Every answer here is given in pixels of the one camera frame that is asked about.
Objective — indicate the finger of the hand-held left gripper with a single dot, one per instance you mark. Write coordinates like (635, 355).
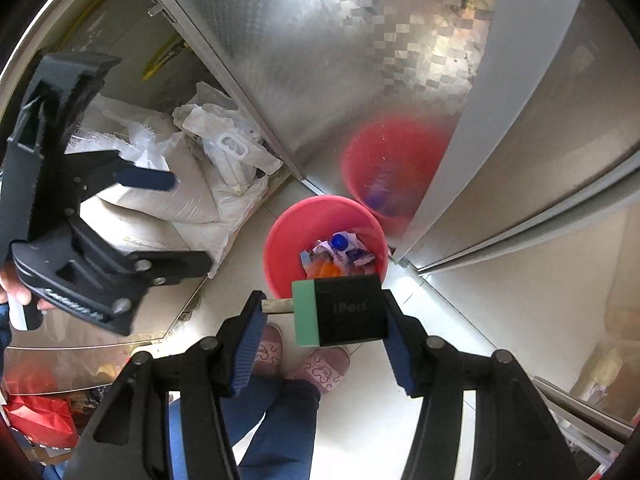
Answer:
(175, 262)
(145, 180)

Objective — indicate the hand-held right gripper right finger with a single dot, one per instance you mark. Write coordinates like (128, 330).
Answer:
(402, 360)

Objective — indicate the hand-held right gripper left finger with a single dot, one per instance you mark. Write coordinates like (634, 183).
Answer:
(247, 345)

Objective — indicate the black green charger plug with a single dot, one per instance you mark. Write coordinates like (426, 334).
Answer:
(350, 310)

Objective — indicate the orange plastic container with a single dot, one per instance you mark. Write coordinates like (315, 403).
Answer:
(325, 270)

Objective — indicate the red plastic bucket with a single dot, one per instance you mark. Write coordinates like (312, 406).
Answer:
(290, 240)

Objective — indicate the blue tissue packet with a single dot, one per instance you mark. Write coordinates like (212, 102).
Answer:
(357, 256)

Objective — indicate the person's left hand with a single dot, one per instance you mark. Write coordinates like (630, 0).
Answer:
(12, 285)

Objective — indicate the pink slipper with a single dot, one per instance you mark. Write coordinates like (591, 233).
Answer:
(270, 350)
(322, 367)

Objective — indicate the white woven sack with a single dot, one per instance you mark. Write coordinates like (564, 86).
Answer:
(175, 195)

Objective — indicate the person's blue trousers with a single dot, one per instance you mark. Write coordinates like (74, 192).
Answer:
(280, 425)

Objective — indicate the white plastic bag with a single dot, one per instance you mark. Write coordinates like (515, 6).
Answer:
(230, 145)

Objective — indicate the steel cabinet door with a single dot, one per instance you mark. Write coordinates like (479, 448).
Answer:
(525, 160)
(300, 60)

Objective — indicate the red plastic bag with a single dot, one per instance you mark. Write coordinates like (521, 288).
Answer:
(40, 420)

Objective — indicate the grey metal rail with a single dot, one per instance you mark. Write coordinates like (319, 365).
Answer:
(580, 410)

